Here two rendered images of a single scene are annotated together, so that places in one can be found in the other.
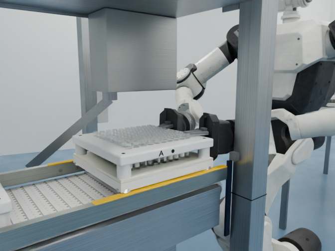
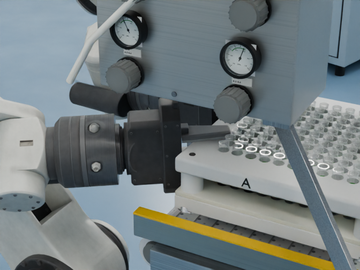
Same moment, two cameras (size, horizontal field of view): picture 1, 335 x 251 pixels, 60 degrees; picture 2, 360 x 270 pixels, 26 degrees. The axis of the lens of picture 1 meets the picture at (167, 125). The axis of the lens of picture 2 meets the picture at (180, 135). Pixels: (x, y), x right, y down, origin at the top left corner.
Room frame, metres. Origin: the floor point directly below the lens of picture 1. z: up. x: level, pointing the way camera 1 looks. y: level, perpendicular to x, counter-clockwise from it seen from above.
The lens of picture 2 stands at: (1.17, 0.78, 1.34)
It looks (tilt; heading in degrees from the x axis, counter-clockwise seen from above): 27 degrees down; 246
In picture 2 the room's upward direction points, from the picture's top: straight up
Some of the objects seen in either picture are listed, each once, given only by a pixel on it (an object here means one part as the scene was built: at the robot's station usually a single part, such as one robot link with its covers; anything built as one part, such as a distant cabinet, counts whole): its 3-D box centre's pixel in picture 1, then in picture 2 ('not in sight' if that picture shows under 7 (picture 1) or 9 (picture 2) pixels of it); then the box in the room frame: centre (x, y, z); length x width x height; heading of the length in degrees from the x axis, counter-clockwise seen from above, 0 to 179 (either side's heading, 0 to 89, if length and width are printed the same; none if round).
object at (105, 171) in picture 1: (141, 160); (306, 178); (0.68, 0.06, 0.85); 0.24 x 0.24 x 0.02; 38
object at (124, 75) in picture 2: not in sight; (123, 71); (0.92, 0.08, 1.04); 0.03 x 0.03 x 0.05; 38
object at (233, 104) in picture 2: not in sight; (232, 100); (0.84, 0.17, 1.03); 0.03 x 0.03 x 0.04; 38
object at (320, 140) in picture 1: (294, 133); not in sight; (1.11, -0.50, 0.82); 0.28 x 0.13 x 0.18; 128
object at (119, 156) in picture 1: (140, 140); (308, 143); (0.68, 0.06, 0.90); 0.25 x 0.24 x 0.02; 38
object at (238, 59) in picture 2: not in sight; (240, 58); (0.84, 0.17, 1.07); 0.04 x 0.01 x 0.04; 128
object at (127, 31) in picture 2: not in sight; (128, 29); (0.91, 0.07, 1.08); 0.04 x 0.01 x 0.04; 128
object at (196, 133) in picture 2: (164, 125); (204, 129); (0.79, 0.01, 0.91); 0.06 x 0.03 x 0.02; 160
